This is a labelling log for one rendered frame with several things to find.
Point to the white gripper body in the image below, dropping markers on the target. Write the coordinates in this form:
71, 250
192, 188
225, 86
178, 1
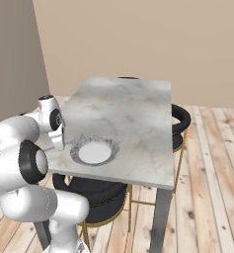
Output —
58, 140

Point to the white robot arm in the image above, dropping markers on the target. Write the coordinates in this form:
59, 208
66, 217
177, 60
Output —
26, 201

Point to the white plate with grey rim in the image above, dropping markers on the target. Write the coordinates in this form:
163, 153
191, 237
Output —
94, 153

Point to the grey table leg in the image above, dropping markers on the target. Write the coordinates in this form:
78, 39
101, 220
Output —
42, 234
160, 220

